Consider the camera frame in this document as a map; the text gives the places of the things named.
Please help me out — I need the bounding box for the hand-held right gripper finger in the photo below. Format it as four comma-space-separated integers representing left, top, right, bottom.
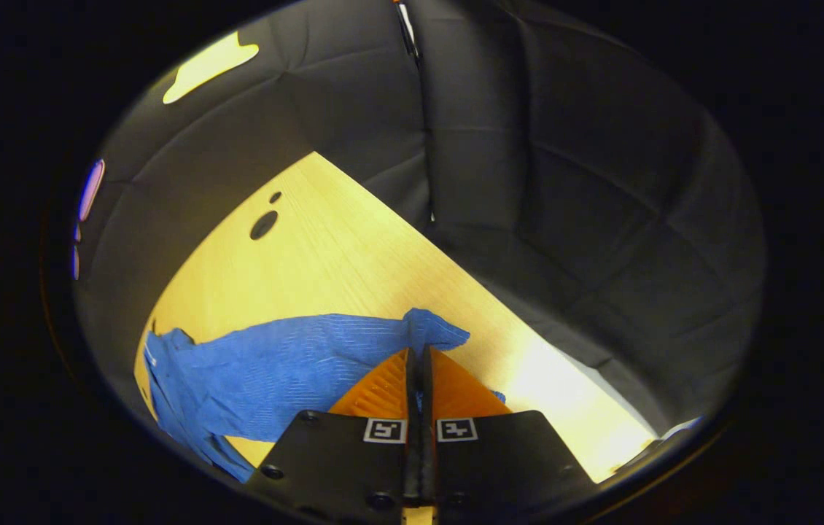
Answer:
423, 346, 598, 520
244, 348, 421, 524

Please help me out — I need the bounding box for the blue knit garment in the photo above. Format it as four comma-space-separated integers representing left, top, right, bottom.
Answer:
142, 308, 508, 483

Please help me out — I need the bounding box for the round black table grommet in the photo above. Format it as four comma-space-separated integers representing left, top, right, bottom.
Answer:
249, 210, 279, 241

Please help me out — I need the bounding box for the black backdrop cloth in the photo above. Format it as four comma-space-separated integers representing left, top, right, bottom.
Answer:
73, 0, 766, 438

